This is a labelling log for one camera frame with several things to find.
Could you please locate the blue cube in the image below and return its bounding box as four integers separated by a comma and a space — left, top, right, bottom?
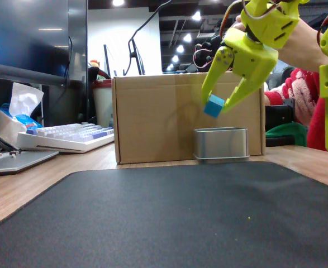
203, 94, 226, 119

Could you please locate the square metal tin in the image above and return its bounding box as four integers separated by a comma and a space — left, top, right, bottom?
192, 127, 250, 165

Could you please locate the person's bare hand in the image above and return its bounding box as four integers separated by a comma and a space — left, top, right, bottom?
277, 18, 328, 74

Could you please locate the black box behind sleeve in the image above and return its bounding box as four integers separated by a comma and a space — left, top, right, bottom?
265, 98, 296, 132

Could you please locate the green cloth object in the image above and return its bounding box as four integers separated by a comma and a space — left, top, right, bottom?
265, 122, 308, 147

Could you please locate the red white sweater person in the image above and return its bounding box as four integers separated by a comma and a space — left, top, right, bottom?
264, 66, 328, 152

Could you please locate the brown cardboard box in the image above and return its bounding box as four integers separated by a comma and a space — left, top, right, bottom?
111, 71, 267, 165

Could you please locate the white cup with red rim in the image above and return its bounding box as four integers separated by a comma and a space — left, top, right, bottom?
92, 79, 115, 128

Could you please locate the plush toy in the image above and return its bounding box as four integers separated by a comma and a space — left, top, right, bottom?
87, 59, 112, 82

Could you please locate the black rectangular desk mat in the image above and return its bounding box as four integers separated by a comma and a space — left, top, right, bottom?
0, 161, 328, 268

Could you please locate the white purple keyboard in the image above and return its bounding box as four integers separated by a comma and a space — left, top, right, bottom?
16, 122, 115, 154

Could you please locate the black computer monitor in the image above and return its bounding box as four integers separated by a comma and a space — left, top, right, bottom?
0, 0, 88, 86

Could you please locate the blue white tissue pack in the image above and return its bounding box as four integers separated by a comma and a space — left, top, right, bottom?
0, 82, 45, 146

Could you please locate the silver monitor stand base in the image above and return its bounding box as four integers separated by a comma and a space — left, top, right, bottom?
0, 150, 60, 178

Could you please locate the red white gripper servo cable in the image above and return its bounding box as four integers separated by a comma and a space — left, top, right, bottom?
218, 0, 250, 39

